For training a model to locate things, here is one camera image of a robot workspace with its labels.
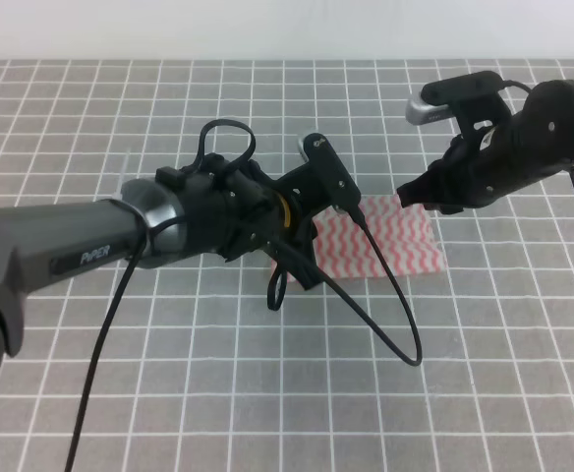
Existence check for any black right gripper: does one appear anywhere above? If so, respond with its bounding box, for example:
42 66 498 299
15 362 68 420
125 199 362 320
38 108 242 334
397 136 518 214

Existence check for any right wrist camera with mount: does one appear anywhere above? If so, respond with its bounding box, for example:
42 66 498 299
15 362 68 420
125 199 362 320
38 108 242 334
405 71 511 144

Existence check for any pink white wavy towel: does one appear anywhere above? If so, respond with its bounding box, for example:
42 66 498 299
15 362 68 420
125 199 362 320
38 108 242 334
313 196 446 279

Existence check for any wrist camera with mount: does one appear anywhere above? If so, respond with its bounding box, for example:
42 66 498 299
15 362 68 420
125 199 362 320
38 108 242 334
405 71 511 144
275 132 364 224

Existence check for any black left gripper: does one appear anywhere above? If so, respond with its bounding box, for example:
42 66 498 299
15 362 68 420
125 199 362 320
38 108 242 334
156 153 322 290

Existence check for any grey grid tablecloth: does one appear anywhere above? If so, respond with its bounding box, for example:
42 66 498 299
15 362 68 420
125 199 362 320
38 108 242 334
0 59 574 471

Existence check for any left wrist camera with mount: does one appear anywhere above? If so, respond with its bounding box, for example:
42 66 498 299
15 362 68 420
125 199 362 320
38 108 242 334
275 132 364 224

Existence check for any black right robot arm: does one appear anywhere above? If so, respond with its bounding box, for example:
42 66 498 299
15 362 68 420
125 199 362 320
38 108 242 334
397 71 574 214

